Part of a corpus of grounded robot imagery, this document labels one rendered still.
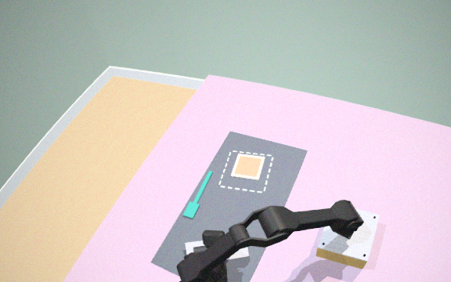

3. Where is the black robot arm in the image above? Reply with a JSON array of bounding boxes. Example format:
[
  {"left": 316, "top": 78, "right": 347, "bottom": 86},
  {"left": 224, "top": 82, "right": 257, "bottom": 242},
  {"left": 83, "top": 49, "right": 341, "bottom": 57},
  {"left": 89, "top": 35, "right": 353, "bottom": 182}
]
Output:
[{"left": 176, "top": 200, "right": 364, "bottom": 282}]

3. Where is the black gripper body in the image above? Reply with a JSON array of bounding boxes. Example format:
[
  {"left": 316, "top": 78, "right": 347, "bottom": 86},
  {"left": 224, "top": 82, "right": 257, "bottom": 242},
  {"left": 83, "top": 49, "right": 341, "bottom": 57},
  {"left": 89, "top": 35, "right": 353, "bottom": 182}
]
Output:
[{"left": 202, "top": 230, "right": 228, "bottom": 282}]

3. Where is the cream tile with dark square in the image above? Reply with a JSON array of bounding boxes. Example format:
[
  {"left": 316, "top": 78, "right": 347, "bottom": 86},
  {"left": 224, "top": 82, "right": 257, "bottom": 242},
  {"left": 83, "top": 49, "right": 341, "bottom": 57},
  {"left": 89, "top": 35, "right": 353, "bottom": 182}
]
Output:
[{"left": 231, "top": 154, "right": 265, "bottom": 180}]

